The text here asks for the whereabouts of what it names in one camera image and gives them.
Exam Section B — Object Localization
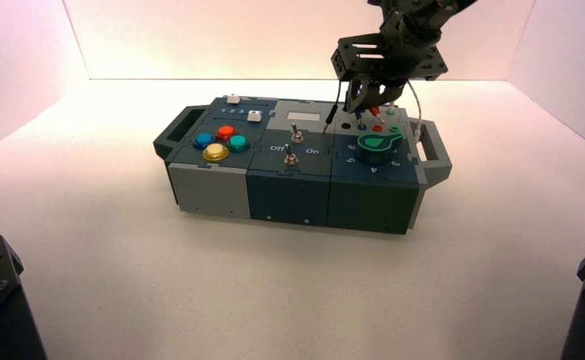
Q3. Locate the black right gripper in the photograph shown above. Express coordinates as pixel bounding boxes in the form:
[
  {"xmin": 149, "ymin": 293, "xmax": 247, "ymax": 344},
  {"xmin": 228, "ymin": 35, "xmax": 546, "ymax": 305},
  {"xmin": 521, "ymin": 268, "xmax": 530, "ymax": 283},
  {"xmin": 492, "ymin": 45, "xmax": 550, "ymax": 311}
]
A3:
[{"xmin": 330, "ymin": 25, "xmax": 449, "ymax": 115}]

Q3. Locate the green rotary knob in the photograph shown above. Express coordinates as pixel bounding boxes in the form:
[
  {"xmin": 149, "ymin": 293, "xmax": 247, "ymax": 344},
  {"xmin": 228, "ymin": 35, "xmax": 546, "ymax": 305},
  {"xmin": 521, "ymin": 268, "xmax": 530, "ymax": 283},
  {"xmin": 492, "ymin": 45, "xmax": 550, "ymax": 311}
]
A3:
[{"xmin": 356, "ymin": 131, "xmax": 404, "ymax": 166}]

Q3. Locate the teal and grey task box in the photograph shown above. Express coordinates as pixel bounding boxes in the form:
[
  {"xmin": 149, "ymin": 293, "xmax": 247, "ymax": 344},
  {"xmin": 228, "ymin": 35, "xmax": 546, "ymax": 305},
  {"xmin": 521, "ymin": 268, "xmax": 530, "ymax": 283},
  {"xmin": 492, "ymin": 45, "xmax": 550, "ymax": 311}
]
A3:
[{"xmin": 153, "ymin": 95, "xmax": 454, "ymax": 236}]

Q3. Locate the teal push button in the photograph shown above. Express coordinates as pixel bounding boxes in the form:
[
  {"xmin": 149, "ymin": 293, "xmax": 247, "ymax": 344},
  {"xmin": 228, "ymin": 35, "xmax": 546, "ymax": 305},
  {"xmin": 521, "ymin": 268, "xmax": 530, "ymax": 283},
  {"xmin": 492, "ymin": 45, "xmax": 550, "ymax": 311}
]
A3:
[{"xmin": 227, "ymin": 134, "xmax": 251, "ymax": 153}]

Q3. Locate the yellow push button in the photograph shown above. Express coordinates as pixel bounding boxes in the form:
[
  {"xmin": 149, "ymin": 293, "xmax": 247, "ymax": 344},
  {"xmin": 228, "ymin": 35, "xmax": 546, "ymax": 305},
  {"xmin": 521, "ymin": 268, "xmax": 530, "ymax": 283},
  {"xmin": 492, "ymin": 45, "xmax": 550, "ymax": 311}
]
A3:
[{"xmin": 202, "ymin": 143, "xmax": 230, "ymax": 163}]

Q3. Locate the blue push button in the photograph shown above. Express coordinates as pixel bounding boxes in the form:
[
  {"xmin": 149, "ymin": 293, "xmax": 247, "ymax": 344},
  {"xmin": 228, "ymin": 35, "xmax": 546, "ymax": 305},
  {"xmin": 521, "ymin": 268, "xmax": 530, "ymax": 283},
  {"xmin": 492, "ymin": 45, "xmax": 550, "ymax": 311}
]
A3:
[{"xmin": 193, "ymin": 132, "xmax": 216, "ymax": 151}]

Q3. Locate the black banana plug wire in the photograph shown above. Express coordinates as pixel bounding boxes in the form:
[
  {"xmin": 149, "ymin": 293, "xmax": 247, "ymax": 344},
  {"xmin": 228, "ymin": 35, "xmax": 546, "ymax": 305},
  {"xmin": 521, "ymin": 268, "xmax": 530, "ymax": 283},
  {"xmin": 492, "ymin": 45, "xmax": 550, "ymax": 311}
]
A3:
[{"xmin": 322, "ymin": 79, "xmax": 344, "ymax": 134}]

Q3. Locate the white banana plug wire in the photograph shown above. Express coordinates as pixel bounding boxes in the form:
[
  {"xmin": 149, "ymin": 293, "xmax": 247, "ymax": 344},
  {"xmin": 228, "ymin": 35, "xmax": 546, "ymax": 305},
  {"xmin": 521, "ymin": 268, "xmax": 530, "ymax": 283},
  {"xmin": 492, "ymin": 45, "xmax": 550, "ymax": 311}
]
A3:
[{"xmin": 386, "ymin": 79, "xmax": 423, "ymax": 145}]

